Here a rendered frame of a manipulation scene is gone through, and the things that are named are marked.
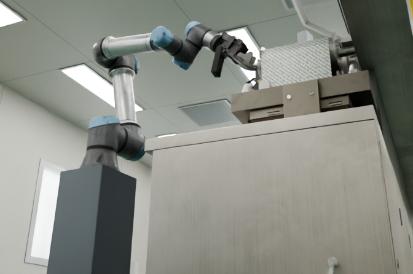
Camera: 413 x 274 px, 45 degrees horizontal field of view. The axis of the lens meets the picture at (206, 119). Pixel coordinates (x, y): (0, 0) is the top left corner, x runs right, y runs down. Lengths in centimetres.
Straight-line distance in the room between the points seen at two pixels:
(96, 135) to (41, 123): 427
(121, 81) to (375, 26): 113
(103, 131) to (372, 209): 106
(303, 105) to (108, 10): 307
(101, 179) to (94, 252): 24
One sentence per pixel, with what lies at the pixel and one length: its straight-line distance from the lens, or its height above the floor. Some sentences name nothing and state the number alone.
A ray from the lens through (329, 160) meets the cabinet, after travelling 127.
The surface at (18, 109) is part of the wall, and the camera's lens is 591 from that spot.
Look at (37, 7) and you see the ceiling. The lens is 439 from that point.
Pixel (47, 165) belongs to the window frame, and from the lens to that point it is 612.
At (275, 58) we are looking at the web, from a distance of 174.
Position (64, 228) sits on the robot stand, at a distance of 181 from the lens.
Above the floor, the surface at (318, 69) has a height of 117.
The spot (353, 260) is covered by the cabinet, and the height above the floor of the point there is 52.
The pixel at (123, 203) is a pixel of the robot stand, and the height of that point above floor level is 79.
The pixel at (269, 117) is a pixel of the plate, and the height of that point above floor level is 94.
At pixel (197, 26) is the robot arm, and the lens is 198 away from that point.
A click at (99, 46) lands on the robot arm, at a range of 212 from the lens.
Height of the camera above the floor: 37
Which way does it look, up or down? 23 degrees up
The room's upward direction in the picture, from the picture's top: 1 degrees clockwise
